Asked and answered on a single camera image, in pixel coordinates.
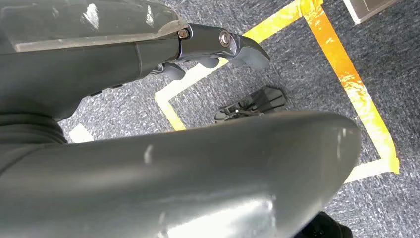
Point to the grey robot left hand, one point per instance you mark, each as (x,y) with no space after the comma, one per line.
(72,65)

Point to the small white floor tape piece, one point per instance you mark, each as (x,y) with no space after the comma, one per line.
(80,134)

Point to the ribbed grey left arm sleeve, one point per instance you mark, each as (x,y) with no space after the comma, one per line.
(29,129)

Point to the short yellow floor tape strip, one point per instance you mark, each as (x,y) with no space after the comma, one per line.
(172,115)

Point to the black robot foot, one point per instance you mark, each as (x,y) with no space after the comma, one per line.
(323,227)
(259,102)

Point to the long yellow floor tape strip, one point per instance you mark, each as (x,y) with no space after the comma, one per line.
(272,23)

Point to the worn orange floor tape strip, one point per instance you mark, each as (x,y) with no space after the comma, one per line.
(352,82)

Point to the grey white-edged furniture base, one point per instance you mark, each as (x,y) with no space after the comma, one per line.
(367,8)

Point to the pale yellow floor tape strip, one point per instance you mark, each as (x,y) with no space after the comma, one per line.
(367,170)

